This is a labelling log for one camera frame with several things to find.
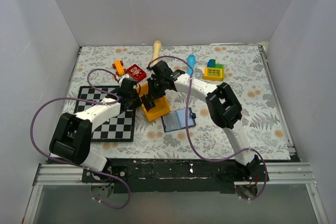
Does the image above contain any blue leather card holder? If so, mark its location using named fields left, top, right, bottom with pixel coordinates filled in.
left=161, top=108, right=196, bottom=133

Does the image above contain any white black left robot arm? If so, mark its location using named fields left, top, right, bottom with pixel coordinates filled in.
left=49, top=77, right=141, bottom=182

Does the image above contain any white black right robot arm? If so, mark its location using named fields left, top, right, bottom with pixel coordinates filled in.
left=143, top=60, right=261, bottom=181

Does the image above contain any yellow plastic bin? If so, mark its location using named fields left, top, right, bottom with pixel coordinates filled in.
left=136, top=83, right=171, bottom=122

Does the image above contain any red owl toy block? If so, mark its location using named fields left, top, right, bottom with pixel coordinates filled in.
left=127, top=64, right=146, bottom=82

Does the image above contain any black silver chessboard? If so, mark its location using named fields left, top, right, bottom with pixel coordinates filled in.
left=74, top=86, right=136, bottom=143

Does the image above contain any yellow toy brick car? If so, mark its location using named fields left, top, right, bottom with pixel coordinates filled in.
left=112, top=60, right=126, bottom=77

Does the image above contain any blue toy microphone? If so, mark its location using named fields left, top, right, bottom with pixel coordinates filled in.
left=187, top=54, right=196, bottom=76

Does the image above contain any cream toy microphone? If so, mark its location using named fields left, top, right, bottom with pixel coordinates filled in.
left=152, top=40, right=161, bottom=65

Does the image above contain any yellow green toy brick house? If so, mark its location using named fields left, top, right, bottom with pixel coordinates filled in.
left=197, top=59, right=225, bottom=81

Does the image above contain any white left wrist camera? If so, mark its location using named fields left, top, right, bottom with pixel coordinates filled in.
left=116, top=74, right=130, bottom=84

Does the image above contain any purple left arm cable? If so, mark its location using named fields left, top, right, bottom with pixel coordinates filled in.
left=30, top=68, right=131, bottom=209

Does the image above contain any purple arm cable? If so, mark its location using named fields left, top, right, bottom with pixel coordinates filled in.
left=30, top=68, right=131, bottom=209
left=148, top=55, right=268, bottom=200

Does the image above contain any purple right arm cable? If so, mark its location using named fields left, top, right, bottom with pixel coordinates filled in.
left=148, top=55, right=268, bottom=200

